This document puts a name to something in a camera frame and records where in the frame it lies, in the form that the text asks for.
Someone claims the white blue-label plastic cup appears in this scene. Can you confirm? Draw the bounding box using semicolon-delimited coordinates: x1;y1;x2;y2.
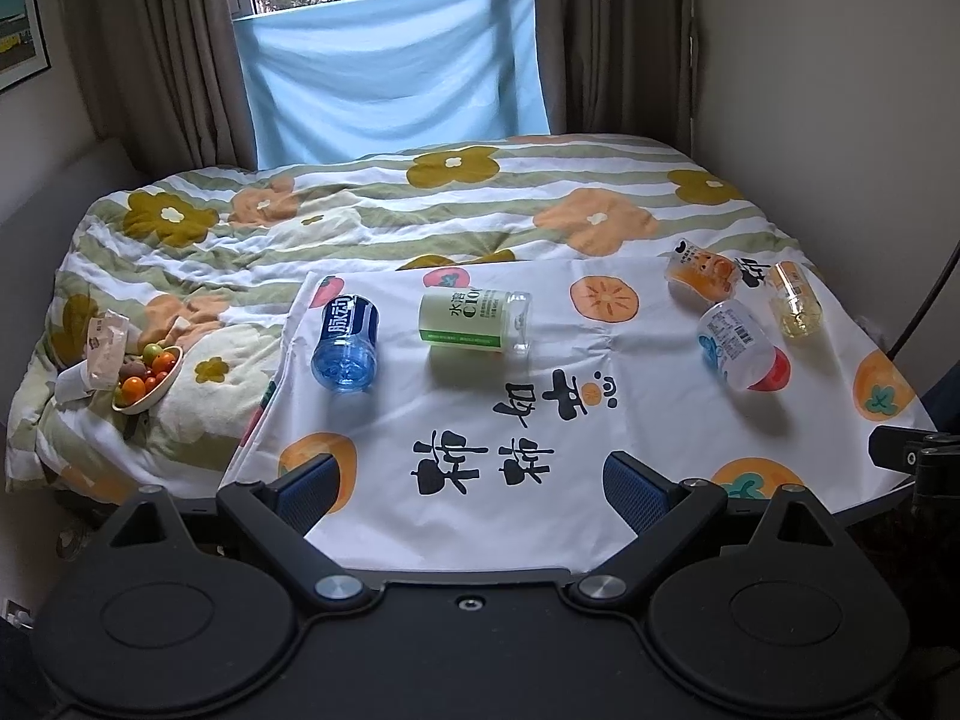
697;299;793;392

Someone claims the yellow orange-label plastic cup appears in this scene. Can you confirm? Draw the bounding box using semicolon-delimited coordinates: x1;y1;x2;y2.
766;260;822;340

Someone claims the orange jelly plastic cup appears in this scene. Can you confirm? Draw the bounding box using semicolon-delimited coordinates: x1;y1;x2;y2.
665;239;740;304

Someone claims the bowl of small fruits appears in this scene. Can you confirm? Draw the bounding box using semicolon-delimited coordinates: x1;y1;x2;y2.
112;343;184;415

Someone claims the white persimmon-print cloth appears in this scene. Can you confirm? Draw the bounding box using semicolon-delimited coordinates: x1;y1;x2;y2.
226;255;929;572

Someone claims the floral striped quilt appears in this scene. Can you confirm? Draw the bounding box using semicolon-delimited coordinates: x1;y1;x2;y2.
2;135;800;504

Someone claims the snack packet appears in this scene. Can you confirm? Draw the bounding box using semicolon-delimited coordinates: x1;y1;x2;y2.
85;310;128;390

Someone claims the light blue window cloth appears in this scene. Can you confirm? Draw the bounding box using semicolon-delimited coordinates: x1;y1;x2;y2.
235;0;548;169

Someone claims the right brown curtain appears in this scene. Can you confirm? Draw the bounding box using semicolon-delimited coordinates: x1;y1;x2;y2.
534;0;695;151

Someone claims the brown curtain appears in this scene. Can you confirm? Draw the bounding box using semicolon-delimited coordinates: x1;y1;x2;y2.
62;0;257;177
534;0;695;151

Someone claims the left brown curtain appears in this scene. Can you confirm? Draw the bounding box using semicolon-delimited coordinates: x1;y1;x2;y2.
62;0;257;177

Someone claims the black cable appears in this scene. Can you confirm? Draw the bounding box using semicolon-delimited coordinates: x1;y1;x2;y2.
886;239;960;361

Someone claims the framed wall picture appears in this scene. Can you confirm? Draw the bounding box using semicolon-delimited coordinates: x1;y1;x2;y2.
0;0;50;93

